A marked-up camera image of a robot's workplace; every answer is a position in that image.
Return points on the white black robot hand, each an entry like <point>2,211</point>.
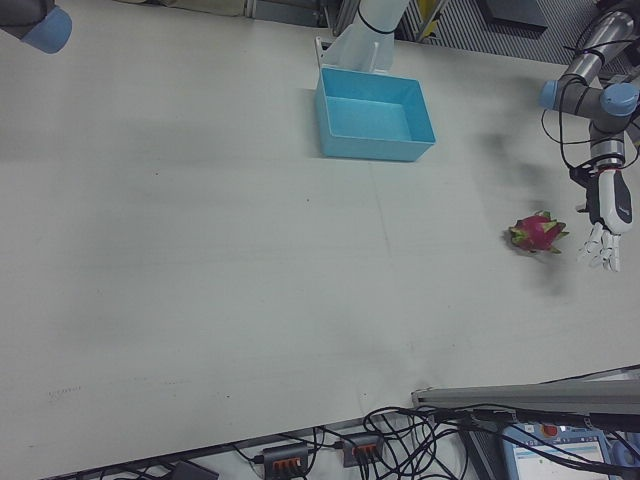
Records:
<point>614,200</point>

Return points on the green leafy object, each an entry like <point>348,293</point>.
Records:
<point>535,232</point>

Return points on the dark grey box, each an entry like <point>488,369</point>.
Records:
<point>515,12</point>

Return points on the blue plastic bin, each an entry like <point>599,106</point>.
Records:
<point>370,146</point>

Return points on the aluminium rail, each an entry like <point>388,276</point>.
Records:
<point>500,397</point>

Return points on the black yellow striped post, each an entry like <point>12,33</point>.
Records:
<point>429,20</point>

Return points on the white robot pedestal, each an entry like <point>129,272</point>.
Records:
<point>370,25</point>

